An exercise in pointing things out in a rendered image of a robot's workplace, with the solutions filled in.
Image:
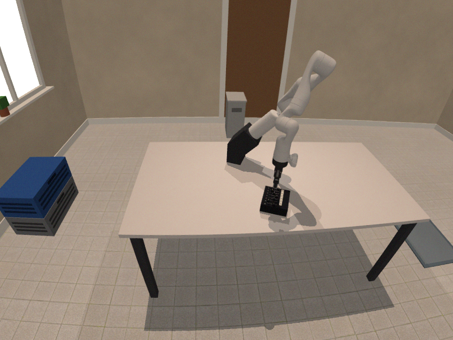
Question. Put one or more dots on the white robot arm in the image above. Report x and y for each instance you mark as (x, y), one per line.
(294, 102)

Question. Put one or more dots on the black lighting desk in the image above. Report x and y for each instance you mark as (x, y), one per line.
(275, 201)

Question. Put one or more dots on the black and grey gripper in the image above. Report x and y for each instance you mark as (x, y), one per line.
(278, 171)

